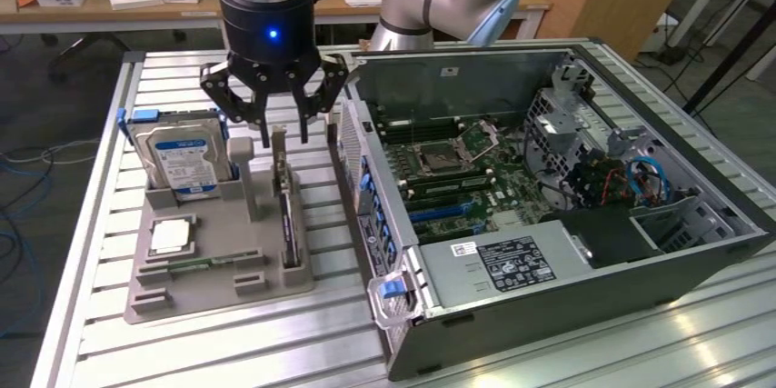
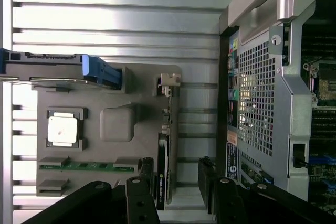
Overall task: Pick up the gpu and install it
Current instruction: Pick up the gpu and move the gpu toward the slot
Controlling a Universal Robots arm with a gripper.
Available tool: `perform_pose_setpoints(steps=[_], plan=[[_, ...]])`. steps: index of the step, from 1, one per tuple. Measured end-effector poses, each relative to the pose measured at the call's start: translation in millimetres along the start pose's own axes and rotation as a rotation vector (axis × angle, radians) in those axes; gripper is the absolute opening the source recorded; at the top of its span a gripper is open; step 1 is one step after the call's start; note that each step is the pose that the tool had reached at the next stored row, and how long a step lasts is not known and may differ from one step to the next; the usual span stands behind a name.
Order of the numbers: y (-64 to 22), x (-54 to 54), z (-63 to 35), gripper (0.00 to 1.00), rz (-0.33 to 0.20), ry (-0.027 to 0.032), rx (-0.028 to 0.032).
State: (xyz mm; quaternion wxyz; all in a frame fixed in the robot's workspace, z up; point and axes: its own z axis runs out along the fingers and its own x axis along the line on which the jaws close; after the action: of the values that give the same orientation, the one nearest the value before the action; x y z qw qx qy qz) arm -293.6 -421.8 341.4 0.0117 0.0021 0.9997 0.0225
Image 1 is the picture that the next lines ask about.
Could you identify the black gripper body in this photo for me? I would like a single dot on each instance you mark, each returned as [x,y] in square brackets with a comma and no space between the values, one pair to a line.
[269,42]

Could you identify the graphics card with black fan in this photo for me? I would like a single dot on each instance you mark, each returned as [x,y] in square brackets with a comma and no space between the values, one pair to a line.
[289,224]

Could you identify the hard disk with blue carrier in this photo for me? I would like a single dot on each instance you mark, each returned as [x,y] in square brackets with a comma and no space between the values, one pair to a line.
[181,161]

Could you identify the wooden desk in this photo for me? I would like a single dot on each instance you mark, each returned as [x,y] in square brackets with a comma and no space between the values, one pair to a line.
[121,15]

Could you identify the black chair base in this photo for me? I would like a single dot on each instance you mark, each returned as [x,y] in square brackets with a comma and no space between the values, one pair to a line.
[79,42]

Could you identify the CPU socket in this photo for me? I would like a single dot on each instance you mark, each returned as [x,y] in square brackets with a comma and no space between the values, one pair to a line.
[443,161]

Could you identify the metal socket cover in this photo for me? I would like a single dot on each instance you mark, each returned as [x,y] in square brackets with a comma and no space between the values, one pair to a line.
[479,140]

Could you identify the grey parts rack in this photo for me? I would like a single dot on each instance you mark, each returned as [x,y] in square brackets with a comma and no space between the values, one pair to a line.
[231,233]

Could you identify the silver CPU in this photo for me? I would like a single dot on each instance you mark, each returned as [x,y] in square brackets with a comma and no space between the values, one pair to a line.
[171,235]

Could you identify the blue expansion slot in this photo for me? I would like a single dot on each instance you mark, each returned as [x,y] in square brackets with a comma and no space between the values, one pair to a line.
[439,213]

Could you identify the green motherboard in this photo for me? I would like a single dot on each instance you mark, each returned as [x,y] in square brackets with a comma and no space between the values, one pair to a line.
[503,188]

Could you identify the black expansion slot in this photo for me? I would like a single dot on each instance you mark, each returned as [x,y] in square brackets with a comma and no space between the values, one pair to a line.
[448,232]

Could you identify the perforated metal disk bay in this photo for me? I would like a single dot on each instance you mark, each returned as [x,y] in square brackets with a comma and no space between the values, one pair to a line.
[564,142]

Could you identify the blue case latch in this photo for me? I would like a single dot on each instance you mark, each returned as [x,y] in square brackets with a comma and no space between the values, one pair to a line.
[389,290]

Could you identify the grey power supply unit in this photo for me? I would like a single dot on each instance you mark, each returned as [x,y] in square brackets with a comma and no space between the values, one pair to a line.
[460,279]

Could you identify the white floor box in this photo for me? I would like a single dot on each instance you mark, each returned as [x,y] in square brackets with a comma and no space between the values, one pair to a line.
[657,36]

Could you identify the open black PC case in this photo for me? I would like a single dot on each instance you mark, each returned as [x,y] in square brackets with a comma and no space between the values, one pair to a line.
[545,315]

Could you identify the black stand pole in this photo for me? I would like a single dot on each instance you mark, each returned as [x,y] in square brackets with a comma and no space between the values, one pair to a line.
[727,42]

